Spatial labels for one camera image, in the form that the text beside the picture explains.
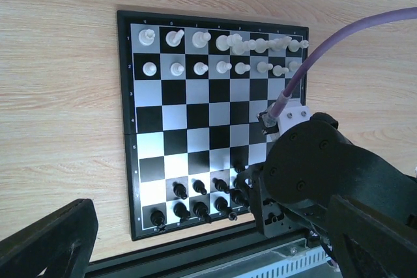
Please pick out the white pawn h2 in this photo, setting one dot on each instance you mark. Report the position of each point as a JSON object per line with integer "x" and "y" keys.
{"x": 149, "y": 69}

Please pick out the white pawn e2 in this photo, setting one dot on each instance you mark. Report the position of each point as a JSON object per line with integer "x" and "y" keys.
{"x": 223, "y": 67}

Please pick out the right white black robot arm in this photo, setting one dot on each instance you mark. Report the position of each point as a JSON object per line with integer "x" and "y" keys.
{"x": 313, "y": 161}

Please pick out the white pawn d5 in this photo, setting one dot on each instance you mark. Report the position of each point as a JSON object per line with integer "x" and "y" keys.
{"x": 263, "y": 67}

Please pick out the black rook h8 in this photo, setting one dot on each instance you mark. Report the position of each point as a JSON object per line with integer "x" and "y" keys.
{"x": 158, "y": 220}

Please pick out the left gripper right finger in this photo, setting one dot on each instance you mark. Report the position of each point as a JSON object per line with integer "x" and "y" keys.
{"x": 367, "y": 243}

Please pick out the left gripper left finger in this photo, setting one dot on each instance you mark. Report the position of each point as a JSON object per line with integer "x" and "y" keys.
{"x": 58, "y": 245}

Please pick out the white bishop f1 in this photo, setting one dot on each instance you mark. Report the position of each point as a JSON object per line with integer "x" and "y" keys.
{"x": 200, "y": 39}

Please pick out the white rook h1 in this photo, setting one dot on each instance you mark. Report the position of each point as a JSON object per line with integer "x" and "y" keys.
{"x": 146, "y": 37}

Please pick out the white pawn b2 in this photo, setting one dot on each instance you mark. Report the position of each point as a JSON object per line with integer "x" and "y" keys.
{"x": 279, "y": 70}

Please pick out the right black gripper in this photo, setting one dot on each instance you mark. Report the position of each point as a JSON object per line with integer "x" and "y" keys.
{"x": 269, "y": 216}

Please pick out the white bishop tall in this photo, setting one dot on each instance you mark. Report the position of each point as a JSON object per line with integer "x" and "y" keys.
{"x": 261, "y": 45}

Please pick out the white knight b1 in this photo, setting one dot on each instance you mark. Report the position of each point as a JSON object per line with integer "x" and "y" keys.
{"x": 280, "y": 43}

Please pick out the black king e8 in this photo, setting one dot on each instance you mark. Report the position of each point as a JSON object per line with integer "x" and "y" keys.
{"x": 222, "y": 206}

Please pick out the white knight g4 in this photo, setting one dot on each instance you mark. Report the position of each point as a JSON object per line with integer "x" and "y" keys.
{"x": 173, "y": 38}

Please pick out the white king tall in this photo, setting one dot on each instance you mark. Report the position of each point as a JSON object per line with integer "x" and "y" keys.
{"x": 242, "y": 47}

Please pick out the black pawn g7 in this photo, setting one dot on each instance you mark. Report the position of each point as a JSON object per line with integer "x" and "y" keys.
{"x": 180, "y": 191}

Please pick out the light blue cable duct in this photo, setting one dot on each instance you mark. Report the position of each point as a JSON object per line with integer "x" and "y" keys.
{"x": 287, "y": 267}

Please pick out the white queen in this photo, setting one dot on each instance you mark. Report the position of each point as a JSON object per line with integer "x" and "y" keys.
{"x": 224, "y": 42}

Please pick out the white pawn e5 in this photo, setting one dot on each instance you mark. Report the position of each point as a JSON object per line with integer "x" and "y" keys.
{"x": 242, "y": 68}

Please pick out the black pawn e7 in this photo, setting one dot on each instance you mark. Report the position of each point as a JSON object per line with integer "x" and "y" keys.
{"x": 221, "y": 185}

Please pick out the black bishop f8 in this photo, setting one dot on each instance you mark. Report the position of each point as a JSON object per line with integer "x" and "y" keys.
{"x": 201, "y": 210}

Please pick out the black and silver chessboard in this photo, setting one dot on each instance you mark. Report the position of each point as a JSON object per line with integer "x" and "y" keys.
{"x": 191, "y": 129}

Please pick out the white pawn h6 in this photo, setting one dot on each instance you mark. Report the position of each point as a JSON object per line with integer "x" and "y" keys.
{"x": 177, "y": 69}

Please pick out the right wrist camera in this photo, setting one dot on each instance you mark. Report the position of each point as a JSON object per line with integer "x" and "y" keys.
{"x": 294, "y": 113}

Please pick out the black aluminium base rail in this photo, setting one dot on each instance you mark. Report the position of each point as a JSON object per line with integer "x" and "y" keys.
{"x": 192, "y": 254}

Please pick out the white pawn a2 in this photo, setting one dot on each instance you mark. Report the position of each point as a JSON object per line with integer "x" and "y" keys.
{"x": 293, "y": 66}

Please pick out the black knight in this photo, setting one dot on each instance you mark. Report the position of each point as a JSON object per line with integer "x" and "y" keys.
{"x": 181, "y": 211}

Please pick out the white pawn f5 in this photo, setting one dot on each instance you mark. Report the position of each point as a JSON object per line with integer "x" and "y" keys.
{"x": 200, "y": 68}

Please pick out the white rook corner a1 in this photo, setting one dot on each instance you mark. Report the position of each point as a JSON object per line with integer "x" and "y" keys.
{"x": 295, "y": 45}

